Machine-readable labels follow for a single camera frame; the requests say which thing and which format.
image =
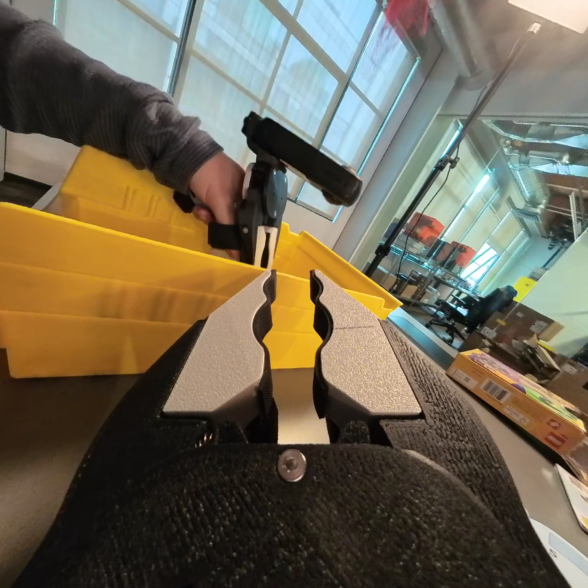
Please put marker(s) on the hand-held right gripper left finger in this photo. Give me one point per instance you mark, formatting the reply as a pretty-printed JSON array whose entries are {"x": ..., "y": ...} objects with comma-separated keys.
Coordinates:
[{"x": 216, "y": 363}]

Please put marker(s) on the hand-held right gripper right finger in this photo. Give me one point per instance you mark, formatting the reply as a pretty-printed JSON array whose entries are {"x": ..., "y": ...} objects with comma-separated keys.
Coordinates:
[{"x": 367, "y": 372}]

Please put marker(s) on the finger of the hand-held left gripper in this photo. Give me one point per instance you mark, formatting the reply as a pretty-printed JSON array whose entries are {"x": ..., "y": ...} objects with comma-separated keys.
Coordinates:
[{"x": 266, "y": 243}]

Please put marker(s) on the yellow plastic bin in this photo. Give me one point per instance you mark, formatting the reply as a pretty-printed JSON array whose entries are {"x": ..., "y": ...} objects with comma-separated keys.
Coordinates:
[{"x": 115, "y": 285}]

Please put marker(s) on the instruction booklet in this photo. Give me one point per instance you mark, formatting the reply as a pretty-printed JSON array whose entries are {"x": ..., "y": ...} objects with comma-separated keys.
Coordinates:
[{"x": 569, "y": 560}]

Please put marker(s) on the person's left hand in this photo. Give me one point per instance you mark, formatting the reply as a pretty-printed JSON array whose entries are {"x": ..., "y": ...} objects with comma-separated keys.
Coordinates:
[{"x": 220, "y": 188}]

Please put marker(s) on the large paned window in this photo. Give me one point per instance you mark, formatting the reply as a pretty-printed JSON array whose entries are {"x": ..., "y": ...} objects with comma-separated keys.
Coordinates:
[{"x": 285, "y": 69}]

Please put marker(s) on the black light stand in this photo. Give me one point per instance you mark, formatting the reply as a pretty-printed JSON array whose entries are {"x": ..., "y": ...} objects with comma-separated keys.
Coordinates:
[{"x": 441, "y": 165}]

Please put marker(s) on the metal shelf with orange boxes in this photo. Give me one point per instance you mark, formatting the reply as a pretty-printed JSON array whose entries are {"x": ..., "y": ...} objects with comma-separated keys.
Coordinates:
[{"x": 427, "y": 229}]

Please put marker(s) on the black office chair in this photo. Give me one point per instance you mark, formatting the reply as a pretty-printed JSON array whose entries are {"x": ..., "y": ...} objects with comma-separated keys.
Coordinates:
[{"x": 487, "y": 303}]

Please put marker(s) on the yellow cardboard toy box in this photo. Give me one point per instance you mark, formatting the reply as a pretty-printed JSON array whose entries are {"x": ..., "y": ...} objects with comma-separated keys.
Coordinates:
[{"x": 510, "y": 390}]

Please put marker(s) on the pile of cardboard boxes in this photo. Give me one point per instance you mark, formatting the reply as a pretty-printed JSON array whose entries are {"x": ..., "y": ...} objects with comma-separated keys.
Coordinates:
[{"x": 519, "y": 326}]

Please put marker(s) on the small yellow sign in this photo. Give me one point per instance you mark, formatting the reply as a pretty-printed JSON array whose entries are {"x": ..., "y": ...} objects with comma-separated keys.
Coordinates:
[{"x": 524, "y": 287}]

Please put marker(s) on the silver ventilation ducts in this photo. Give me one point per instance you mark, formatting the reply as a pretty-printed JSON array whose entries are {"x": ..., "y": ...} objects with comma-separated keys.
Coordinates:
[{"x": 468, "y": 46}]

